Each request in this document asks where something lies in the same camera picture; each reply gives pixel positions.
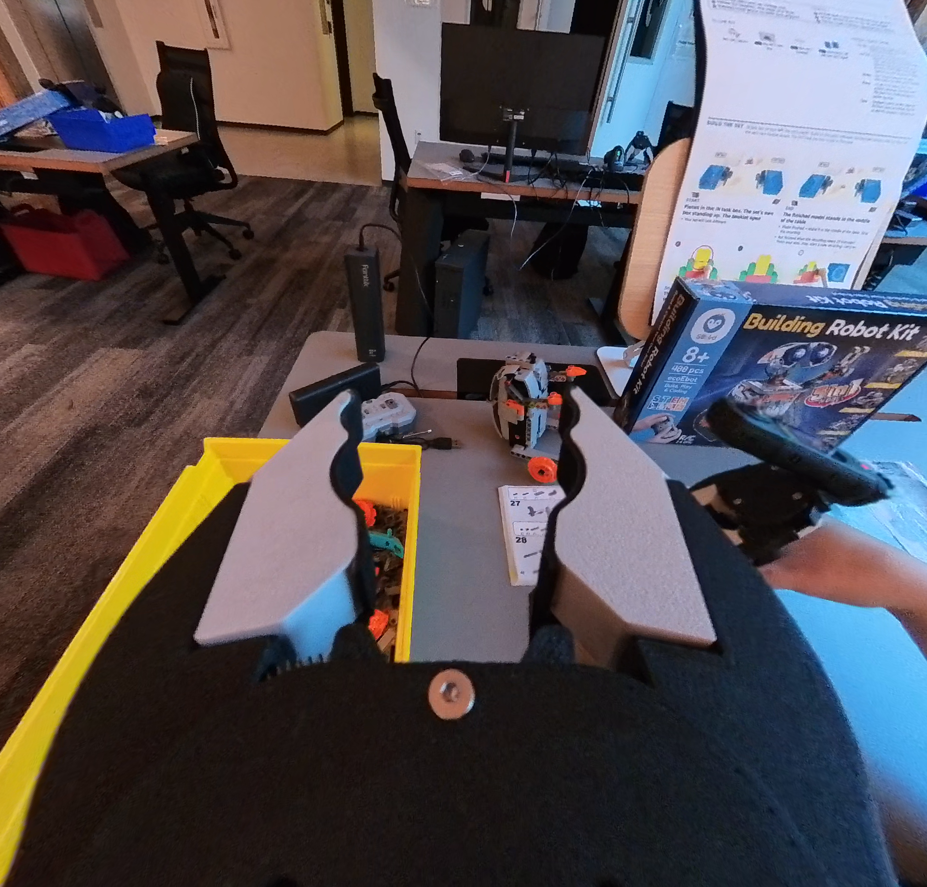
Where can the grey toy robot model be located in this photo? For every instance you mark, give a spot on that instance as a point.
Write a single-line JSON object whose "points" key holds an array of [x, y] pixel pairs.
{"points": [[521, 402]]}

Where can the wooden edged office desk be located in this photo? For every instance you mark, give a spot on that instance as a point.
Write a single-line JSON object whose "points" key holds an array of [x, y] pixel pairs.
{"points": [[449, 159]]}

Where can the flat black power bank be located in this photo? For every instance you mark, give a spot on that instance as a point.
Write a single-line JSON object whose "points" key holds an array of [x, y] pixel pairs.
{"points": [[326, 391]]}

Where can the blue robot kit box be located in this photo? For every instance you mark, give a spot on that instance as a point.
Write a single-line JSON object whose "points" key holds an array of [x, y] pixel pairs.
{"points": [[796, 351]]}

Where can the black office chair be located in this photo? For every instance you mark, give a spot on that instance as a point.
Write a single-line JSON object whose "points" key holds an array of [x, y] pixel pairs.
{"points": [[391, 126], [185, 90]]}

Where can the yellow plastic bin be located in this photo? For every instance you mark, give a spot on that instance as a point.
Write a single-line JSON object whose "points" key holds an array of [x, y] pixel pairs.
{"points": [[217, 460]]}

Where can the tall black power bank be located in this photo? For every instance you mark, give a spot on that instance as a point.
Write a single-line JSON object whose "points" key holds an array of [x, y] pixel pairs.
{"points": [[364, 300]]}

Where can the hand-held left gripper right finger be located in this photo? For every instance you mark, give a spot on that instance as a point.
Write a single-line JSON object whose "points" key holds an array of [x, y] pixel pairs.
{"points": [[630, 539]]}

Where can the black monitor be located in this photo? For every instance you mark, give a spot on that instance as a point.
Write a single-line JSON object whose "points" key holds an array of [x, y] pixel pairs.
{"points": [[521, 83]]}

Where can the grey office desk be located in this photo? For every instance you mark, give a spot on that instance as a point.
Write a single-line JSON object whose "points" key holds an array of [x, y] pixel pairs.
{"points": [[72, 157]]}

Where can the person's right forearm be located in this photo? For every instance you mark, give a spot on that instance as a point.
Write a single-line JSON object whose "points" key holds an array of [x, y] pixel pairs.
{"points": [[854, 575]]}

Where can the white stand base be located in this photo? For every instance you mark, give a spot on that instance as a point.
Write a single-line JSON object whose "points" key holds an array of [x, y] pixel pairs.
{"points": [[615, 369]]}

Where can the flat blue box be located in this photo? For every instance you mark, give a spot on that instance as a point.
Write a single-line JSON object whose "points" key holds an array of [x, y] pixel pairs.
{"points": [[29, 108]]}

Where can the red bag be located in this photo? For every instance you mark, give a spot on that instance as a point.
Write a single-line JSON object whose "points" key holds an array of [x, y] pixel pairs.
{"points": [[65, 246]]}

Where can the blue plastic bin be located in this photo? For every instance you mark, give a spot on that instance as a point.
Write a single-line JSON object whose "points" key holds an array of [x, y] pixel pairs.
{"points": [[101, 134]]}

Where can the black headset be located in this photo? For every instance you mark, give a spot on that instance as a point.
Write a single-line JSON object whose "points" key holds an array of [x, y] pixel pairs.
{"points": [[637, 150]]}

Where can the large white instruction poster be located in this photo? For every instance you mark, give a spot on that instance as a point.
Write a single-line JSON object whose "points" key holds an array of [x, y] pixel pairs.
{"points": [[789, 105]]}

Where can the curved wooden board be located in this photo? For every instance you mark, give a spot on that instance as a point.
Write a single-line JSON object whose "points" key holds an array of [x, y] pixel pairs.
{"points": [[652, 249]]}

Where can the white instruction booklet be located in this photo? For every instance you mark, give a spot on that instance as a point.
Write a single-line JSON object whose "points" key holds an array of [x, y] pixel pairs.
{"points": [[518, 532]]}

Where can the white paper sheet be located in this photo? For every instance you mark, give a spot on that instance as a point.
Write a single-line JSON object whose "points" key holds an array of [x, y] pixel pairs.
{"points": [[905, 517]]}

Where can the pile of building parts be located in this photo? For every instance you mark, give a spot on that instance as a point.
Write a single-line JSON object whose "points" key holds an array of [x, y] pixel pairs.
{"points": [[387, 539]]}

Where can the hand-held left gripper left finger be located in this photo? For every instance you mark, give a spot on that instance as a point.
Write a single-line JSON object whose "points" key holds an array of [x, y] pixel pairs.
{"points": [[290, 539]]}

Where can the white wall frame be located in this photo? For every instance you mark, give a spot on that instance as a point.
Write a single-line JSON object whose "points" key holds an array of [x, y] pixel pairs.
{"points": [[208, 10]]}

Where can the grey remote control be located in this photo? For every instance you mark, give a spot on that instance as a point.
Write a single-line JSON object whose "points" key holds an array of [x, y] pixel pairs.
{"points": [[387, 412]]}

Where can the black computer tower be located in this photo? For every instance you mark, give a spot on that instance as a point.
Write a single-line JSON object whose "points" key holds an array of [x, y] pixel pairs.
{"points": [[460, 286]]}

